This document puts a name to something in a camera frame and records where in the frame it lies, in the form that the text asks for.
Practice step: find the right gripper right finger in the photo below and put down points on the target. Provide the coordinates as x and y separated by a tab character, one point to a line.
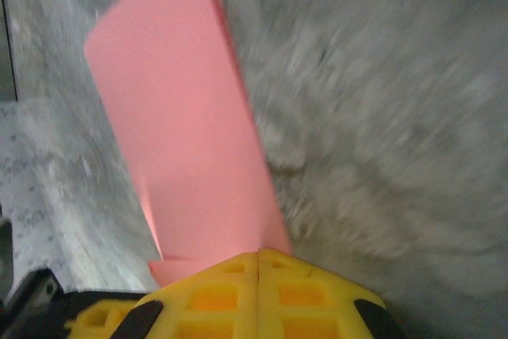
313	303

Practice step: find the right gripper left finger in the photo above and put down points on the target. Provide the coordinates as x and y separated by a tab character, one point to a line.
214	303

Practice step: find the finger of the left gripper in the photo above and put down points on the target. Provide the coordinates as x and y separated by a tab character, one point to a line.
99	321

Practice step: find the pink cloth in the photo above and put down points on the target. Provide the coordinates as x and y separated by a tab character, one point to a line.
178	97

